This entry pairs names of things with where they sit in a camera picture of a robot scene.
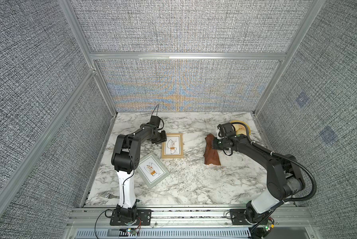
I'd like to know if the brown microfibre cloth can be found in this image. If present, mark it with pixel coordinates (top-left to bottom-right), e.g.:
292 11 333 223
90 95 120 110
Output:
203 133 221 166

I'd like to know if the light wood picture frame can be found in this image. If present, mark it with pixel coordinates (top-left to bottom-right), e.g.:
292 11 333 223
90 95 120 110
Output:
161 133 184 159

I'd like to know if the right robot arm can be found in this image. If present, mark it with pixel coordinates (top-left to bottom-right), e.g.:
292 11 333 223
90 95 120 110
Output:
212 136 305 225

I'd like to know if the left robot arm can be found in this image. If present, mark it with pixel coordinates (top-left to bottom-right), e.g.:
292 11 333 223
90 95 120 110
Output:
111 122 166 209

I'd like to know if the yellow rimmed bamboo steamer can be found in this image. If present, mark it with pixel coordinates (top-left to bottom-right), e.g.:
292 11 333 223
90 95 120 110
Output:
230 120 251 136

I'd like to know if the silver fork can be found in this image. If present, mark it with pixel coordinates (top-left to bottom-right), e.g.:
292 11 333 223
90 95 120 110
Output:
100 192 120 199

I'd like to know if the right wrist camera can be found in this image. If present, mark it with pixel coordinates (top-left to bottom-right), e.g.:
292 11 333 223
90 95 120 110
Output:
217 122 236 139

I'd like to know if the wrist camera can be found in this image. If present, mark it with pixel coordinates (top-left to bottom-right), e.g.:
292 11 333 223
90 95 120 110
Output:
149 115 164 130
217 122 236 139

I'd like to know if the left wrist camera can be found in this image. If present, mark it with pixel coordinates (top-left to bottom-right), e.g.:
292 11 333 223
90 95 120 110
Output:
149 115 164 130

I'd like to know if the grey green picture frame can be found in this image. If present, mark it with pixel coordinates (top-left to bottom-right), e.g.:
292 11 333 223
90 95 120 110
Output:
137 153 170 189

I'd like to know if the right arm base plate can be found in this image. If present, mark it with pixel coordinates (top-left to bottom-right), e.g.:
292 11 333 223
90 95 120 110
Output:
229 209 250 226

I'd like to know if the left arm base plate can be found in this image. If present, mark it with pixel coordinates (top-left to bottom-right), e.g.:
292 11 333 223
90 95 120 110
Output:
109 208 152 226

